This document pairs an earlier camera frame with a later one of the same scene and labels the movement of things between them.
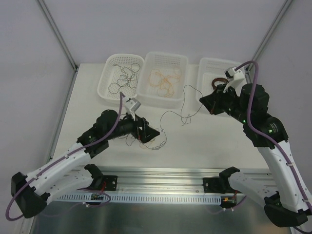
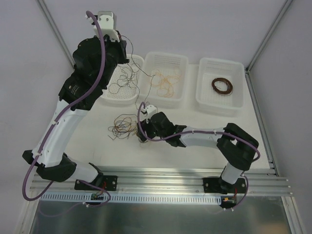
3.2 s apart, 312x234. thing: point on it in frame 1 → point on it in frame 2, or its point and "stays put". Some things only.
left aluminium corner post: [44, 6] stays put
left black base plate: [111, 182] stays put
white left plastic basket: [121, 74] stays put
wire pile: [182, 108] → [145, 73]
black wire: [129, 78] stays put
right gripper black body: [220, 101] → [145, 129]
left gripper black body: [140, 129] → [122, 48]
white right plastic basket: [207, 69] stays put
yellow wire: [157, 79] stays put
